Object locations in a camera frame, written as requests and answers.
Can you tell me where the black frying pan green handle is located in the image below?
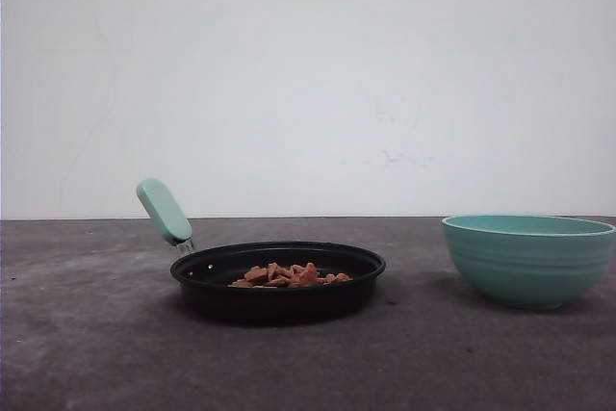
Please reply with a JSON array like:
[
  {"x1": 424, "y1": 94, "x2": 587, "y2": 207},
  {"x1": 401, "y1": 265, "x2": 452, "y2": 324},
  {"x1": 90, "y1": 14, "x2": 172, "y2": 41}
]
[{"x1": 136, "y1": 178, "x2": 386, "y2": 325}]

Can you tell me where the teal ceramic bowl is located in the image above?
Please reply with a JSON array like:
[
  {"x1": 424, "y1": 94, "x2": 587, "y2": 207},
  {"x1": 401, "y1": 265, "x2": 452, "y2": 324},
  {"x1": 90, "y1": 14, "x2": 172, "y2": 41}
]
[{"x1": 442, "y1": 215, "x2": 615, "y2": 309}]

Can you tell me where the pile of brown beef cubes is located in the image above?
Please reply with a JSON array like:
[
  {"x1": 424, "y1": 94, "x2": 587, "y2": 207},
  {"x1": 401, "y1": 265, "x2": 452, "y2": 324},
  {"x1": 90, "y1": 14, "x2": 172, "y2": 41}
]
[{"x1": 229, "y1": 262, "x2": 352, "y2": 289}]

